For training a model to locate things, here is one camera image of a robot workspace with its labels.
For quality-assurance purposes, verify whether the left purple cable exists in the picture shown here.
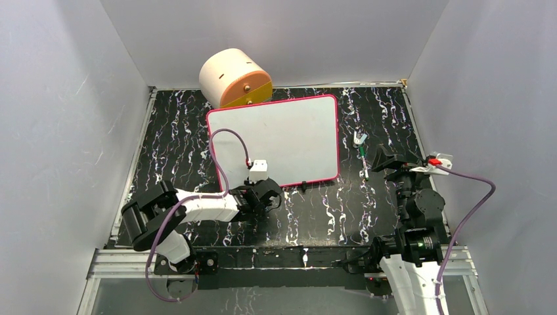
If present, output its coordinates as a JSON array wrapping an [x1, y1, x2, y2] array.
[[145, 128, 254, 304]]

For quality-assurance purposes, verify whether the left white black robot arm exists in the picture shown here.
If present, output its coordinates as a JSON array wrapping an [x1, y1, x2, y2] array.
[[120, 178, 283, 274]]

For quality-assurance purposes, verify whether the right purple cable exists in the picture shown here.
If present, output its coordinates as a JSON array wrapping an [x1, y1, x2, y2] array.
[[435, 161, 497, 315]]

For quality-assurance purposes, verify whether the white green whiteboard marker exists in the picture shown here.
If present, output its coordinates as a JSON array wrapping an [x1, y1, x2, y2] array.
[[359, 146, 369, 181]]

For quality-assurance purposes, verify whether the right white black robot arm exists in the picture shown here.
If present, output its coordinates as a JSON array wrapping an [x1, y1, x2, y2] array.
[[338, 144, 453, 314]]

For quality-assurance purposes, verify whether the purple cable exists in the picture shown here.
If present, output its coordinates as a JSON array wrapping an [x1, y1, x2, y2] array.
[[435, 161, 497, 315], [145, 128, 254, 304]]

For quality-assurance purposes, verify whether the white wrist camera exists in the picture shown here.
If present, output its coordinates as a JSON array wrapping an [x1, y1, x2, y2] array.
[[410, 153, 453, 176], [248, 159, 269, 183]]

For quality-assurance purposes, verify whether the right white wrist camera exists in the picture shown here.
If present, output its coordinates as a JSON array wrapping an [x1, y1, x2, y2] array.
[[410, 153, 453, 176]]

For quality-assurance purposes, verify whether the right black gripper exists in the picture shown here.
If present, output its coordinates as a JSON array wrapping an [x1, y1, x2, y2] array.
[[370, 143, 433, 222]]

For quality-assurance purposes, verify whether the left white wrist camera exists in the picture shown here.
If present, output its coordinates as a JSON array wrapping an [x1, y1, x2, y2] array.
[[248, 159, 269, 183]]

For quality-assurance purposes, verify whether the cream cylindrical drawer box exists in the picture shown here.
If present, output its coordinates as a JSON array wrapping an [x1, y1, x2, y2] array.
[[198, 48, 273, 109]]

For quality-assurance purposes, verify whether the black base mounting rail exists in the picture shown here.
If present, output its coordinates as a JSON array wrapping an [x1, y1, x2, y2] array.
[[153, 245, 392, 299]]

